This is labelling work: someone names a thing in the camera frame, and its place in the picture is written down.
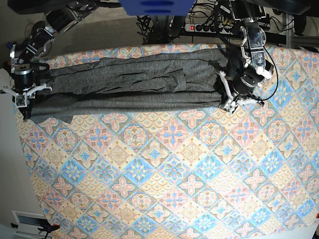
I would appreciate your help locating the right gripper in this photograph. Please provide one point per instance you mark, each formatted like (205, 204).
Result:
(24, 90)

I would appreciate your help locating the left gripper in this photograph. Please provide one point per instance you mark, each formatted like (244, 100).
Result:
(238, 91)

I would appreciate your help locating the grey t-shirt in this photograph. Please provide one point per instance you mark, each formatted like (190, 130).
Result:
(162, 82)

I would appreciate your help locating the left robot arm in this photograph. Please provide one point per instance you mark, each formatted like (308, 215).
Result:
(247, 66)

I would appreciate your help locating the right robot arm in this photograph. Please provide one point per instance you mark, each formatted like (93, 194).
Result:
(23, 65)

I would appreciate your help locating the white power strip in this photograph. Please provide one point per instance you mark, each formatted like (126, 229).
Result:
(207, 28)

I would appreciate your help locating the patterned tablecloth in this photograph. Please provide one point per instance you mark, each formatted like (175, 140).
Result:
(197, 174)

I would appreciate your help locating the white floor vent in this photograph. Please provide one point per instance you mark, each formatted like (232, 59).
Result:
(28, 224)

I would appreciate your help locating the black orange clamp lower left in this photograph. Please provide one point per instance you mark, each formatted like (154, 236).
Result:
(47, 227)

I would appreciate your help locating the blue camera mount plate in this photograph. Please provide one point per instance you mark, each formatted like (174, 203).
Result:
(157, 7)

